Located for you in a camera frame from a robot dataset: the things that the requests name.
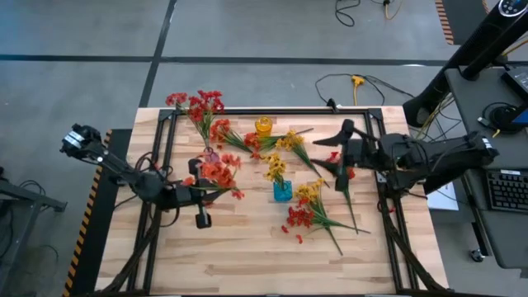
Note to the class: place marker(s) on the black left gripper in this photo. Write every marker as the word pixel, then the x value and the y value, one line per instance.
pixel 177 196

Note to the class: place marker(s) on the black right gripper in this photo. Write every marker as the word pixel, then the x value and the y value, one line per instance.
pixel 365 152

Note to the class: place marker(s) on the red artificial flower bunch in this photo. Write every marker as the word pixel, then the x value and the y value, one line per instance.
pixel 299 216
pixel 333 157
pixel 206 101

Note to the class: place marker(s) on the large-bloom orange flower bunch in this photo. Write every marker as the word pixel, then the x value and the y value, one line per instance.
pixel 214 170

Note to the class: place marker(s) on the orange artificial flower bunch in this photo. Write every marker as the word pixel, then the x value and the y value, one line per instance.
pixel 251 141
pixel 220 128

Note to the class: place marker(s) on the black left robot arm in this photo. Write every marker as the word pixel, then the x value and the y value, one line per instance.
pixel 123 169

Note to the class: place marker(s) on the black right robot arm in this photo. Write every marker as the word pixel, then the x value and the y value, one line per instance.
pixel 433 158

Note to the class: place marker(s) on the pink glass vase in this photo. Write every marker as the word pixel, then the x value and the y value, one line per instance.
pixel 211 156

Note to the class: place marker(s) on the blue glass vase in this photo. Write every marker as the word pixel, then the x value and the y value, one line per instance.
pixel 283 193

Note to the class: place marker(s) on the yellow glass vase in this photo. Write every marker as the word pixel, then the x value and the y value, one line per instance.
pixel 264 125

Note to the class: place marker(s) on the black connector block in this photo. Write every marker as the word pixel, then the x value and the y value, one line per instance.
pixel 332 106

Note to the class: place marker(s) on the yellow power plug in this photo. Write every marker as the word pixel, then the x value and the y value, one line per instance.
pixel 357 80

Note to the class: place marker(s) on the black mat yellow-striped edge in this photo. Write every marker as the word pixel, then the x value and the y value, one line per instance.
pixel 103 231

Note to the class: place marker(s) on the white paper sheet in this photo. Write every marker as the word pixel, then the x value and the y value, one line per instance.
pixel 445 200

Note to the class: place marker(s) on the grey office desk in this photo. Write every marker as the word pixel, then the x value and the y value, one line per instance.
pixel 470 123

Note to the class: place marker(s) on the black round stand base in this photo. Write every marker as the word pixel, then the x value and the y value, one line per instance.
pixel 503 117

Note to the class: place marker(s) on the dark mat orange-striped edge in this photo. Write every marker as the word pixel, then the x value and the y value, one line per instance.
pixel 444 24

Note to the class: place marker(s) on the desk caster wheel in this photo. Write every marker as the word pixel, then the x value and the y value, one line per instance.
pixel 477 255

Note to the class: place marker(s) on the black tower fan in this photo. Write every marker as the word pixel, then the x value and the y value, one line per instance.
pixel 474 49

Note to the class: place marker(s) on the black computer keyboard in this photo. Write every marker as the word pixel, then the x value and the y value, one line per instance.
pixel 509 191

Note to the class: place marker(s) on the black side stand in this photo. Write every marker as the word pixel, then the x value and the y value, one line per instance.
pixel 24 198

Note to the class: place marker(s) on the black flat device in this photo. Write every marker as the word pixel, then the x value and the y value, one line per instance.
pixel 517 80

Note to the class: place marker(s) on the black aluminium table frame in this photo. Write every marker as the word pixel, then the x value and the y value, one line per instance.
pixel 247 111

